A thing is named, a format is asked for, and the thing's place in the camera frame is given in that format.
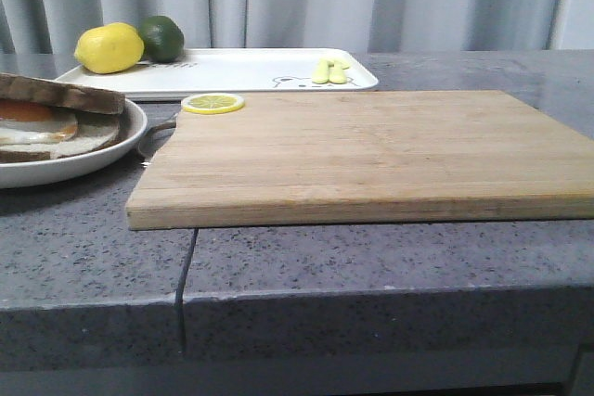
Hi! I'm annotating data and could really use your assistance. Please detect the white bread slice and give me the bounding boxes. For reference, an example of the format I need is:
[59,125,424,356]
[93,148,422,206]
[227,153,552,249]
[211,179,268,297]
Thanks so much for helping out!
[1,73,125,115]

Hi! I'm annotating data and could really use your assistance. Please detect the white round plate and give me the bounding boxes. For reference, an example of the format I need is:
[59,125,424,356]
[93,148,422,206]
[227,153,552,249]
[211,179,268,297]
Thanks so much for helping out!
[1,99,148,189]

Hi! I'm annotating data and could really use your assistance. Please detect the metal cutting board handle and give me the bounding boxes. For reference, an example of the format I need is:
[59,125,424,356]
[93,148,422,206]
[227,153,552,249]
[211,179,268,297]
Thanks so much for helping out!
[136,113,178,167]

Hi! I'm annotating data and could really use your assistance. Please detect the wooden cutting board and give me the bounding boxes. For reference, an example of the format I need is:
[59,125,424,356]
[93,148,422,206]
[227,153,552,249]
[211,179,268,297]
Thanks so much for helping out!
[125,90,593,230]

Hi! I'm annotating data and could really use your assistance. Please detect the light green plastic piece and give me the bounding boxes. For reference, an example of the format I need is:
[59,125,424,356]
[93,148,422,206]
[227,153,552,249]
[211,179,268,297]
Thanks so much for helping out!
[311,58,350,84]

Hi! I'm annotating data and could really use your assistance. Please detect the fried egg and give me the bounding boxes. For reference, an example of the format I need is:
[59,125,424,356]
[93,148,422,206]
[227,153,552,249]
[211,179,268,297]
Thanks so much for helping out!
[1,99,78,146]

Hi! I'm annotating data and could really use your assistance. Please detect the bottom bread slice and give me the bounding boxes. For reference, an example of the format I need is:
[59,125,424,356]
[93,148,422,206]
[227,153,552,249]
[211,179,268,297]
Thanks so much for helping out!
[1,112,120,163]

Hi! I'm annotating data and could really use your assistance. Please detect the yellow lemon slice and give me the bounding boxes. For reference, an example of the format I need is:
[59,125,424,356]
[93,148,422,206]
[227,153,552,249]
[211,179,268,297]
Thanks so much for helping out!
[181,93,245,115]

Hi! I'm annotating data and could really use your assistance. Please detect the white rectangular tray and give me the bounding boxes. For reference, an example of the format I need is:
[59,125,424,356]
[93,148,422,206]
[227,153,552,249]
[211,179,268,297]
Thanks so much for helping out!
[57,48,378,102]

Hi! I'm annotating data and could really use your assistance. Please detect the green lime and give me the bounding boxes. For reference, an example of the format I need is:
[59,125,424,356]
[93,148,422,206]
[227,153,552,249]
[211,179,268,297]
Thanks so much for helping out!
[138,16,185,63]

